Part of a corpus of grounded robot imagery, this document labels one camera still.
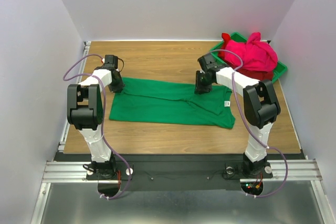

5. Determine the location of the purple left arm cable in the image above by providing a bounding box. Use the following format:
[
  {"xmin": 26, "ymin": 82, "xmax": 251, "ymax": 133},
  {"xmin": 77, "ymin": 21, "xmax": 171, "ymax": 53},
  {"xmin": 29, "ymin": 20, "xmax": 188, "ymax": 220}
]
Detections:
[{"xmin": 62, "ymin": 54, "xmax": 133, "ymax": 200}]

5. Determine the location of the pink t shirt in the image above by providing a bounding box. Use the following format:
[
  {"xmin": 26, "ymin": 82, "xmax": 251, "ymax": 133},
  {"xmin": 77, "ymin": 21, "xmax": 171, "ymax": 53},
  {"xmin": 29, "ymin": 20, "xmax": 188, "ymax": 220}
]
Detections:
[{"xmin": 224, "ymin": 32, "xmax": 278, "ymax": 72}]

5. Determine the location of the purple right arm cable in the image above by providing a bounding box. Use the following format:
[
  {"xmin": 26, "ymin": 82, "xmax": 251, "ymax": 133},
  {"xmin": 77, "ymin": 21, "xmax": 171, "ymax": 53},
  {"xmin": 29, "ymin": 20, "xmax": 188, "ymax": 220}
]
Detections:
[{"xmin": 207, "ymin": 49, "xmax": 289, "ymax": 199}]

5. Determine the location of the green plastic bin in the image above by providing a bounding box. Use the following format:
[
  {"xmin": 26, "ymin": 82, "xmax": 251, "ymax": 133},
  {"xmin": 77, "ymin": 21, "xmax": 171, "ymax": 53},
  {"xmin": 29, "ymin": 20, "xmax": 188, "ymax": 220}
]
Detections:
[{"xmin": 211, "ymin": 32, "xmax": 287, "ymax": 82}]

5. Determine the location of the green t shirt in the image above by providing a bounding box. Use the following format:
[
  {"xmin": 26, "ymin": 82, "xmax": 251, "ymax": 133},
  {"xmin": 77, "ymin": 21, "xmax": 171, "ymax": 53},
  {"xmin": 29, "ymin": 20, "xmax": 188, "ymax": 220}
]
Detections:
[{"xmin": 109, "ymin": 78, "xmax": 235, "ymax": 129}]

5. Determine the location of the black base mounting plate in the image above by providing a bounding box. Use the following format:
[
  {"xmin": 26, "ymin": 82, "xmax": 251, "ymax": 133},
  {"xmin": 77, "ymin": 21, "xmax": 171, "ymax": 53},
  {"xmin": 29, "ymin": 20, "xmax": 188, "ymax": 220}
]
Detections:
[{"xmin": 86, "ymin": 153, "xmax": 274, "ymax": 192}]

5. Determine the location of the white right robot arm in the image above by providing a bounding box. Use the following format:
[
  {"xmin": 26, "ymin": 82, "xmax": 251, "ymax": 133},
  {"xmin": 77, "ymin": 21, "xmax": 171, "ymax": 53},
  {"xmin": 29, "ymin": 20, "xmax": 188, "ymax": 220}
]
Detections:
[{"xmin": 195, "ymin": 52, "xmax": 281, "ymax": 177}]

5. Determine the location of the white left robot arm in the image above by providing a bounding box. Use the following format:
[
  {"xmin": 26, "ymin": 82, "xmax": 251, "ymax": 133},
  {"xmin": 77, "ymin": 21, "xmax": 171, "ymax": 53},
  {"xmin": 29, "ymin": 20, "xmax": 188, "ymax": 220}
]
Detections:
[{"xmin": 67, "ymin": 55, "xmax": 124, "ymax": 180}]

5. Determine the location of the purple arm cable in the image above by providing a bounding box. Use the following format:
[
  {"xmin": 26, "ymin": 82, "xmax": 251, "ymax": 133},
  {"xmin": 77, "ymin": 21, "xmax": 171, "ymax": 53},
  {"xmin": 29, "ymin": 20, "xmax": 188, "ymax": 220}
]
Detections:
[
  {"xmin": 62, "ymin": 54, "xmax": 133, "ymax": 200},
  {"xmin": 207, "ymin": 49, "xmax": 289, "ymax": 199}
]

